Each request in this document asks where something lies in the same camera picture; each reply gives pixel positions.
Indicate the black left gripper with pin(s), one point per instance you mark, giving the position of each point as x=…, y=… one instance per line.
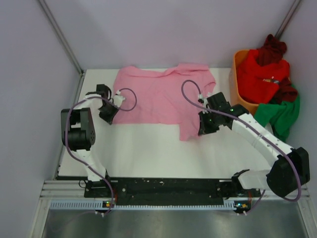
x=109, y=118

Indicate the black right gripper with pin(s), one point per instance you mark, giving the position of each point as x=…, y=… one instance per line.
x=202, y=130

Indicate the pink t shirt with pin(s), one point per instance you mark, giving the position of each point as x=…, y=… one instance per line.
x=161, y=97

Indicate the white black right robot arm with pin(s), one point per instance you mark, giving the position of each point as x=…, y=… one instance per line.
x=289, y=167

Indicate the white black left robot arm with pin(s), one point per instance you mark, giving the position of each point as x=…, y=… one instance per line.
x=78, y=133

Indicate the bright red t shirt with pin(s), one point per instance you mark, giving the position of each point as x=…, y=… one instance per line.
x=249, y=78

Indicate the green t shirt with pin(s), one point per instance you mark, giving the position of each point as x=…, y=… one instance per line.
x=281, y=116

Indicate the dark red t shirt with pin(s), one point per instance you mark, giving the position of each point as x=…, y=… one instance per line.
x=276, y=71

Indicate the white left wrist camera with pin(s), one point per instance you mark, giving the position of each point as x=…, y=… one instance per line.
x=118, y=99

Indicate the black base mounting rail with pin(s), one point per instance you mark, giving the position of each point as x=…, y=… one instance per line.
x=168, y=191

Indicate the grey slotted cable duct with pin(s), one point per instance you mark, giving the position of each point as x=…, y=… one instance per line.
x=104, y=206

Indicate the left aluminium frame post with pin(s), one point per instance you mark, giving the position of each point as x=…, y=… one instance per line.
x=60, y=35

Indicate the aluminium frame post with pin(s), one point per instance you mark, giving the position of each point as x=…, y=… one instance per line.
x=60, y=35
x=288, y=17

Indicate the right aluminium frame post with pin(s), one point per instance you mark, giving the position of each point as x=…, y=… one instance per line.
x=288, y=17

